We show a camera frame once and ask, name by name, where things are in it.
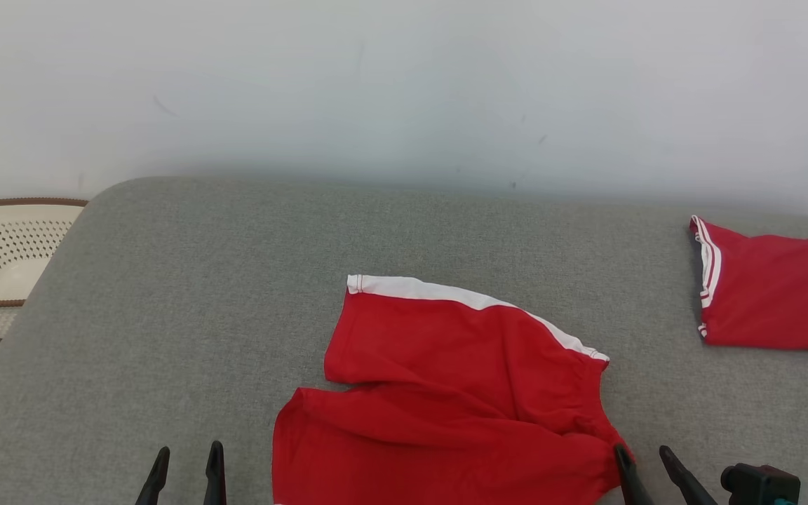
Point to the grey fabric sofa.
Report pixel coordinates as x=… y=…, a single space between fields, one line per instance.
x=200 y=315

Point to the red white basketball jersey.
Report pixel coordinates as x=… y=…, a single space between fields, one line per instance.
x=783 y=294

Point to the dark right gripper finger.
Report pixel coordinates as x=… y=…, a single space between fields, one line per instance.
x=686 y=484
x=632 y=484

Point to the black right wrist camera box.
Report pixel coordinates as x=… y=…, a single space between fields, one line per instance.
x=762 y=484

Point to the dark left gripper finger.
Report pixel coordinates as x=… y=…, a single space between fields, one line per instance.
x=215 y=477
x=155 y=484

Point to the red shorts with white stripes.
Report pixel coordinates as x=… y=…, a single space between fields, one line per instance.
x=446 y=393

